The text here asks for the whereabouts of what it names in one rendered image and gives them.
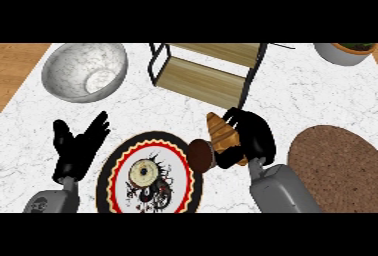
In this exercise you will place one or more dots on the black wooden tiered shelf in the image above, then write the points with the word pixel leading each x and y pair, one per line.
pixel 207 73

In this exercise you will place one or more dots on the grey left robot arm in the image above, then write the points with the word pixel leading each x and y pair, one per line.
pixel 54 197

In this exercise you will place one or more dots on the decorated black red plate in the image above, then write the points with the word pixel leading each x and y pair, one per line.
pixel 150 173

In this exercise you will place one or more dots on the chocolate cupcake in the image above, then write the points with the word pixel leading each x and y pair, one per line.
pixel 201 155

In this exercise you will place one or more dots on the grey potted plant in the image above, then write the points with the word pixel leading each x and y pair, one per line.
pixel 346 52

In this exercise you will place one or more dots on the brown oval placemat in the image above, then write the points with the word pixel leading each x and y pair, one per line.
pixel 334 170

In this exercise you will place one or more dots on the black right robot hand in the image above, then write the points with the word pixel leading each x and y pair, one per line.
pixel 256 133

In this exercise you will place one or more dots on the grey marble bowl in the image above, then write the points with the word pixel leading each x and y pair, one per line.
pixel 85 71

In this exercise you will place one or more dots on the golden brown croissant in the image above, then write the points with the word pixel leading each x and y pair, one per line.
pixel 223 135

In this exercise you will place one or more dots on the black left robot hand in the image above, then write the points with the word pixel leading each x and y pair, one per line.
pixel 77 146

